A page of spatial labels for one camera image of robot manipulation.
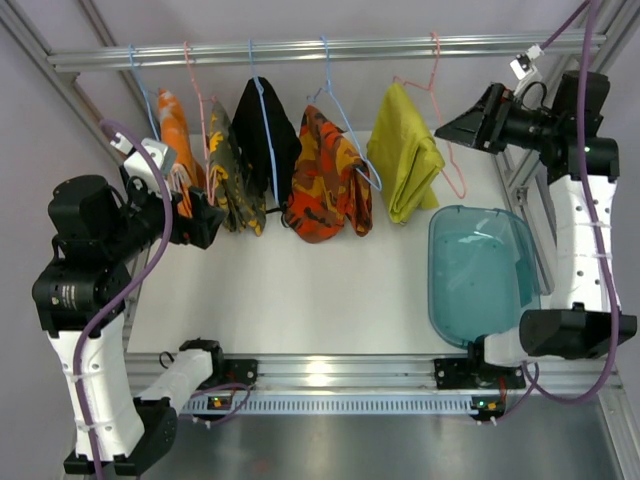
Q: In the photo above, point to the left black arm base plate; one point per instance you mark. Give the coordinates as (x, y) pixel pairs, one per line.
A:
(228, 373)

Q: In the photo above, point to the aluminium frame post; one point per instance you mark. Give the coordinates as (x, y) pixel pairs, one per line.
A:
(49, 125)
(583, 170)

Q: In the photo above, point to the orange white trousers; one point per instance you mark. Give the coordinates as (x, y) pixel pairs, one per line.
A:
(186, 172)

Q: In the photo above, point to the blue hanger with camouflage trousers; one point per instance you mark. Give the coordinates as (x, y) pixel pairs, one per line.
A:
(345, 120)

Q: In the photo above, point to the aluminium frame right post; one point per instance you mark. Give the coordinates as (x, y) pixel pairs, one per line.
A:
(583, 170)

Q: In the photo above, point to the teal transparent plastic bin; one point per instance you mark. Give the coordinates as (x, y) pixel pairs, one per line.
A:
(482, 273)

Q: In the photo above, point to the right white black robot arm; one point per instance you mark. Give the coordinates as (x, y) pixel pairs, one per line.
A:
(584, 319)

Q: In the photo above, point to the green yellow camouflage trousers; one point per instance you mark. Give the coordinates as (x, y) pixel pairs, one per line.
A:
(230, 183)

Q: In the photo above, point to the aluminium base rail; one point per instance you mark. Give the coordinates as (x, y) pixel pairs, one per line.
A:
(363, 374)

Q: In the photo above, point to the aluminium frame left post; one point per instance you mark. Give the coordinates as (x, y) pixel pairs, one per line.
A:
(49, 125)

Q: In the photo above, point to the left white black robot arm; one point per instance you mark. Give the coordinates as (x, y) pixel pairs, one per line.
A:
(80, 299)

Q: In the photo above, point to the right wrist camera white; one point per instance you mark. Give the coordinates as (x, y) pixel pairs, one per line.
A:
(524, 68)

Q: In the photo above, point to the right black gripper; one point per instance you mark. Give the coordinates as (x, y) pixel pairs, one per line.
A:
(494, 118)

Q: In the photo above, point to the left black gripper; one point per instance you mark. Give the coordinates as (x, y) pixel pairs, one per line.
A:
(187, 215)

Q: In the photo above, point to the aluminium hanging rail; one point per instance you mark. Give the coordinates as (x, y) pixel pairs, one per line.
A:
(121, 58)

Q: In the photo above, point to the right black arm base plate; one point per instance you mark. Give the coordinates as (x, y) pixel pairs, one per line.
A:
(457, 373)

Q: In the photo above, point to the blue wire hanger leftmost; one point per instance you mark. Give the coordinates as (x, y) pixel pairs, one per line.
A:
(145, 93)

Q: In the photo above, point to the blue hanger with black trousers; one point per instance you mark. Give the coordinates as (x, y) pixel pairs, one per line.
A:
(260, 91)

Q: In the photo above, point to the orange red camouflage trousers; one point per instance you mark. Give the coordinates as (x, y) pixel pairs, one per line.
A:
(330, 187)

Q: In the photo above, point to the grey slotted cable duct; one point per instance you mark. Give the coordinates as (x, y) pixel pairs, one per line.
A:
(418, 404)

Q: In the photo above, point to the black trousers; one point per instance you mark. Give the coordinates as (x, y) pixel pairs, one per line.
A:
(249, 129)

